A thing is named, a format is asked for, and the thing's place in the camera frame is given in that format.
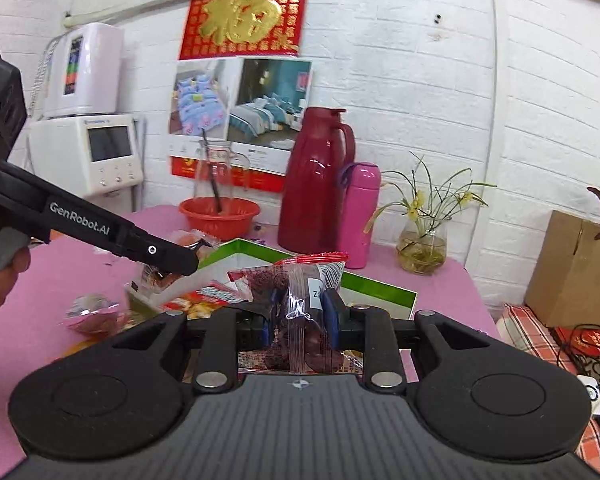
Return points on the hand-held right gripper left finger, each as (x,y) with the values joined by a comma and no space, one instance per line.
(269,320)

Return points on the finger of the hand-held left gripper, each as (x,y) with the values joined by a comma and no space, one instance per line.
(170,255)

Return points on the glass vase with green plant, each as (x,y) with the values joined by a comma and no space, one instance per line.
(422,255)

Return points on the clear packet of dark fruit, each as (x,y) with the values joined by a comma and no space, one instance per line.
(300,305)

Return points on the white appliance with screen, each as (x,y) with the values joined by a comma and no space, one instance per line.
(60,155)

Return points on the red gift bag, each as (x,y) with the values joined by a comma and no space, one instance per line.
(590,342)

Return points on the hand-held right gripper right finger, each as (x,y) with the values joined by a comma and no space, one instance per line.
(331,320)

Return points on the pink thermos bottle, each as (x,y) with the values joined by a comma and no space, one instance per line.
(360,220)

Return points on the red plastic basin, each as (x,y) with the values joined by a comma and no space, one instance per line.
(220,222)

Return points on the pink edged nut packet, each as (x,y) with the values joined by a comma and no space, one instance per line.
(95,317)

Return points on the clear packet of brown snack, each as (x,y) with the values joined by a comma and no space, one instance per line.
(200,239)

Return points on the pile of assorted snack packets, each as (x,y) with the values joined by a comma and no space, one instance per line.
(205,301)

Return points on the person's left hand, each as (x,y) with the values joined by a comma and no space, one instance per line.
(0,290)

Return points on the large cardboard box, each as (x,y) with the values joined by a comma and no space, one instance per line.
(565,270)

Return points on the red thermos jug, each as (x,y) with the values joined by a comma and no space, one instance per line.
(315,185)

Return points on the white water purifier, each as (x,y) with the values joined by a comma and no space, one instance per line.
(95,75)

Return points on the plaid bed sheet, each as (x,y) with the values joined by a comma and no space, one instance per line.
(520,325)

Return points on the black stirring spoon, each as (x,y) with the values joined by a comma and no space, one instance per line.
(214,180)

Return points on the glass pitcher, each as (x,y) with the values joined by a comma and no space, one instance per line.
(225,175)

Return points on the green cardboard box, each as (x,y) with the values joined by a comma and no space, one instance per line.
(380,305)

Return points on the wall calendar poster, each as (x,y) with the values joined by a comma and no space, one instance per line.
(250,105)

